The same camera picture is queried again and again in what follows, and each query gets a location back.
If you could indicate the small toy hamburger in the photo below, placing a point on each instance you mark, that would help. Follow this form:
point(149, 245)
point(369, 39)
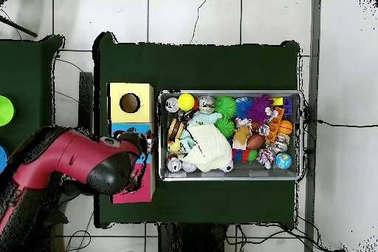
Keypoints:
point(175, 129)

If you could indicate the yellow plush duck toy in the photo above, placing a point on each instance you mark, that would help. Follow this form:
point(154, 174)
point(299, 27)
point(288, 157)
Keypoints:
point(173, 147)

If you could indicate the cream knitted cloth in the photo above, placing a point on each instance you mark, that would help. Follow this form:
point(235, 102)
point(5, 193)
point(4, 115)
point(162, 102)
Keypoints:
point(208, 148)

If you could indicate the small soccer ball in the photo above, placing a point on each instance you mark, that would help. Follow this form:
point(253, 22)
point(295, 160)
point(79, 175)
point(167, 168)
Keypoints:
point(227, 168)

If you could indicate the purple spiky ball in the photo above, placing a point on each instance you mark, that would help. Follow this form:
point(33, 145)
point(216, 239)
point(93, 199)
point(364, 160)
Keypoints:
point(258, 109)

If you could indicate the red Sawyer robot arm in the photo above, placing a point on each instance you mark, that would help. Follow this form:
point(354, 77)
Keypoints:
point(65, 157)

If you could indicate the wooden box with three holes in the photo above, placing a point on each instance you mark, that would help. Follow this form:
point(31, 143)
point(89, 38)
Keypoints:
point(121, 93)

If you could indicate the clear shallow mesh bin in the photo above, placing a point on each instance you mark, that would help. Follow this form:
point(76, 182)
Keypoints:
point(298, 145)

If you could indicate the light teal cloth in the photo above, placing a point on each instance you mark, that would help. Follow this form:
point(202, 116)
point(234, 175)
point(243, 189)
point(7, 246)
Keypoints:
point(204, 118)

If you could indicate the yellow tennis ball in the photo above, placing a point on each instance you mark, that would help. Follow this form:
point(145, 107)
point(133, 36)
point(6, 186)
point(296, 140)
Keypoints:
point(186, 102)

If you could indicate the crushed silver can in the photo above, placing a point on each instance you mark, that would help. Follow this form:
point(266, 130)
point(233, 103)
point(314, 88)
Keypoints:
point(206, 104)

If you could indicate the silver can with pull tab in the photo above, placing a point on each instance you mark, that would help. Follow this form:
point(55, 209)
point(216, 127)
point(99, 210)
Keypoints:
point(171, 105)

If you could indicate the green spiky ball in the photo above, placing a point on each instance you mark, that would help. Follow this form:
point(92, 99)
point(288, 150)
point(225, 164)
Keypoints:
point(225, 106)

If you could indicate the red soda can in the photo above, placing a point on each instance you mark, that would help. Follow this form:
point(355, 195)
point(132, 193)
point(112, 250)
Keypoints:
point(174, 164)

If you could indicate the small orange basketball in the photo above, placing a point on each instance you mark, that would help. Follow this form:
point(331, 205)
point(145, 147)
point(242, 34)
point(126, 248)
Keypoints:
point(286, 127)

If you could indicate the blue globe ball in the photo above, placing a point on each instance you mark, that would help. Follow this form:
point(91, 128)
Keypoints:
point(283, 161)

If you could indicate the black side stand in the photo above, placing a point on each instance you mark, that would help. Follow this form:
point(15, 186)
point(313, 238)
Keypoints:
point(85, 98)

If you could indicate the dark green side table cloth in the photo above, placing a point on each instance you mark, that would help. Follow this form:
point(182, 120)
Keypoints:
point(35, 74)

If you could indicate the green disc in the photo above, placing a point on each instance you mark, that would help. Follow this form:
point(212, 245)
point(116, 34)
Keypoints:
point(5, 110)

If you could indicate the blue disc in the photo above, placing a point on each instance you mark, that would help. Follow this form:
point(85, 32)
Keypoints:
point(2, 158)

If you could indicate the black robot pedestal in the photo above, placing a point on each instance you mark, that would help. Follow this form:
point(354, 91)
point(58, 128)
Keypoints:
point(195, 240)

